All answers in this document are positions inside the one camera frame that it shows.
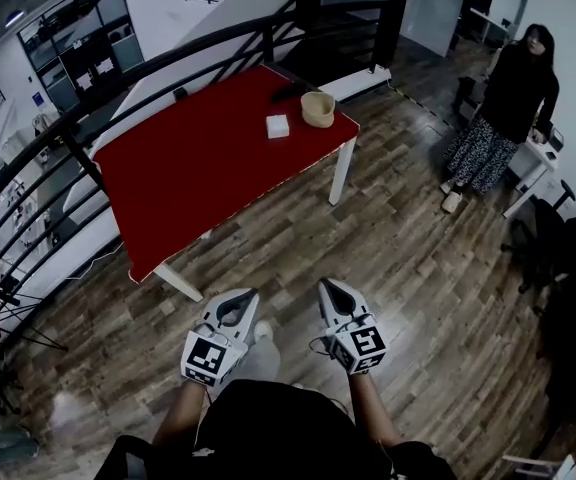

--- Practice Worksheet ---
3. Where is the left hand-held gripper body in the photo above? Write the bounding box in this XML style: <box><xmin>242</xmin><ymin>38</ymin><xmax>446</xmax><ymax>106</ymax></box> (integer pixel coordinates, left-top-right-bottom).
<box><xmin>181</xmin><ymin>316</ymin><xmax>250</xmax><ymax>388</ymax></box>

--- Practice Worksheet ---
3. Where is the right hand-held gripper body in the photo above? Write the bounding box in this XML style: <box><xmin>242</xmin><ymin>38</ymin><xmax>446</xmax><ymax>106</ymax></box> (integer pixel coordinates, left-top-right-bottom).
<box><xmin>325</xmin><ymin>312</ymin><xmax>392</xmax><ymax>377</ymax></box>

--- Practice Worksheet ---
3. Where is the small white box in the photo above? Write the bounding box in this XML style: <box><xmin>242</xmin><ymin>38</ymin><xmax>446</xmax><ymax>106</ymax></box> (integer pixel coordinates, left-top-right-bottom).
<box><xmin>265</xmin><ymin>114</ymin><xmax>291</xmax><ymax>141</ymax></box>

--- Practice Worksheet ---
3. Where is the round woven basket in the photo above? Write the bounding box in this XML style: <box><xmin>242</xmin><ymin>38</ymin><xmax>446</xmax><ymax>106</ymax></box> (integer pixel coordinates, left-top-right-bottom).
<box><xmin>300</xmin><ymin>91</ymin><xmax>337</xmax><ymax>129</ymax></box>

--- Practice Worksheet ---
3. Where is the person's left forearm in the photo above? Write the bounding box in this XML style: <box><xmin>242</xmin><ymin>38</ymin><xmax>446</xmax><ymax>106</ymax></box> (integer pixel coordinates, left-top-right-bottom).
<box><xmin>151</xmin><ymin>378</ymin><xmax>210</xmax><ymax>448</ymax></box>

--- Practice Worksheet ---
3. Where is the person's right forearm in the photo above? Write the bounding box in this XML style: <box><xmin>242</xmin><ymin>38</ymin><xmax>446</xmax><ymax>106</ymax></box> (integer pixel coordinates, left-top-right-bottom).
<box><xmin>346</xmin><ymin>370</ymin><xmax>403</xmax><ymax>445</ymax></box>

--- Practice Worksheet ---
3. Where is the person's light trouser leg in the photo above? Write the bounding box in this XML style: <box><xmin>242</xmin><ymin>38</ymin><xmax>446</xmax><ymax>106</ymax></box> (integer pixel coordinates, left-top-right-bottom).
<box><xmin>243</xmin><ymin>335</ymin><xmax>282</xmax><ymax>385</ymax></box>

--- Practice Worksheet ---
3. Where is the person's black shirt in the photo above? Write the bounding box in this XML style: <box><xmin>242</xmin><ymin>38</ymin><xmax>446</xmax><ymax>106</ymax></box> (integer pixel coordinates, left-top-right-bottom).
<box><xmin>92</xmin><ymin>379</ymin><xmax>462</xmax><ymax>480</ymax></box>

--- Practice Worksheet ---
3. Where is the black office chair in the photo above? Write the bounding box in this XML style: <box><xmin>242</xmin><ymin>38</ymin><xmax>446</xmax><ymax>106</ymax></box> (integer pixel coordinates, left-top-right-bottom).
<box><xmin>499</xmin><ymin>179</ymin><xmax>576</xmax><ymax>315</ymax></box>

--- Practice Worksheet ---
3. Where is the black metal railing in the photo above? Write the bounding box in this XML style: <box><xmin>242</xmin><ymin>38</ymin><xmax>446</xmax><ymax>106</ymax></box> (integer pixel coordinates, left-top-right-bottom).
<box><xmin>0</xmin><ymin>0</ymin><xmax>384</xmax><ymax>369</ymax></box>

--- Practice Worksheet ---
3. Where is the yellow-black floor tape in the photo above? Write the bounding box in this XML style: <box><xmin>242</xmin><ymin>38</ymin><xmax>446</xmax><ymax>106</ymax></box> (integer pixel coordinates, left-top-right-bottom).
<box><xmin>391</xmin><ymin>83</ymin><xmax>455</xmax><ymax>127</ymax></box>

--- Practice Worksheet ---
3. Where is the black flat device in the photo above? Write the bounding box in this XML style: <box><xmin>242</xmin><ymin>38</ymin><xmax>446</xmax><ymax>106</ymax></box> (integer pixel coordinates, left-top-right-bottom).
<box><xmin>271</xmin><ymin>83</ymin><xmax>312</xmax><ymax>105</ymax></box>

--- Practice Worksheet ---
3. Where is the white folding stand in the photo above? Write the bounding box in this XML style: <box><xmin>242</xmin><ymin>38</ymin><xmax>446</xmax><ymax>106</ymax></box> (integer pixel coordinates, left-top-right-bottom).
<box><xmin>501</xmin><ymin>453</ymin><xmax>576</xmax><ymax>480</ymax></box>

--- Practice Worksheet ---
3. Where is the white platform edge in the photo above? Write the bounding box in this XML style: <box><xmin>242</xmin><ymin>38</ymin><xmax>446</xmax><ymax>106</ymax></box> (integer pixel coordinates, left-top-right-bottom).
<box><xmin>316</xmin><ymin>64</ymin><xmax>395</xmax><ymax>105</ymax></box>

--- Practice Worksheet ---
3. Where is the white desk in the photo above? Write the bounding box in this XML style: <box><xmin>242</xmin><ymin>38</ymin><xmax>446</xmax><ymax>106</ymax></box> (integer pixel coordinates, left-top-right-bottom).
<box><xmin>501</xmin><ymin>123</ymin><xmax>568</xmax><ymax>220</ymax></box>

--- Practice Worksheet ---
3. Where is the glass-front shelving unit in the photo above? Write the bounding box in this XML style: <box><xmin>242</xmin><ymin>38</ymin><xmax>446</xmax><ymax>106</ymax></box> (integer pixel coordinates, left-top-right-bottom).
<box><xmin>16</xmin><ymin>0</ymin><xmax>146</xmax><ymax>115</ymax></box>

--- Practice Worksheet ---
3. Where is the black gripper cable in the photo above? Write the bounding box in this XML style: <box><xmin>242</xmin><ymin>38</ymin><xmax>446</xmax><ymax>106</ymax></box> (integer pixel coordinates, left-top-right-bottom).
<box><xmin>309</xmin><ymin>336</ymin><xmax>337</xmax><ymax>360</ymax></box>

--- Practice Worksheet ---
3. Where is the dark railing post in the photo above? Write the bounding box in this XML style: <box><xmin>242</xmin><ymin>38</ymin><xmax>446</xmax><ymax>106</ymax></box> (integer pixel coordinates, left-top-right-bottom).
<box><xmin>373</xmin><ymin>0</ymin><xmax>411</xmax><ymax>71</ymax></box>

